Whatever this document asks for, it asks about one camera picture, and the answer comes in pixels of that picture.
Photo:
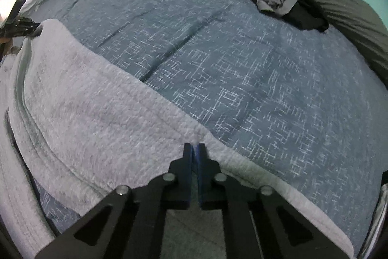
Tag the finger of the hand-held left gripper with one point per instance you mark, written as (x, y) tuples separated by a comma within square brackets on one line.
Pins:
[(35, 29)]

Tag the bed with blue patterned sheet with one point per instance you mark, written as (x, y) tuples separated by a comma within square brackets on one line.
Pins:
[(242, 80)]

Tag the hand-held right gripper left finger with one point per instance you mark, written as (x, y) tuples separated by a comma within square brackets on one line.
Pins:
[(189, 162)]

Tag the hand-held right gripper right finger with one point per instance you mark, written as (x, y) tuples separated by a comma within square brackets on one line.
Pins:
[(200, 162)]

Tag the grey fleece sweater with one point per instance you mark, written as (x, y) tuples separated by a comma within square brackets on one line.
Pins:
[(91, 113)]

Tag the dark grey rolled duvet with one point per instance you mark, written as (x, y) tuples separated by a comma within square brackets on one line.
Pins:
[(348, 13)]

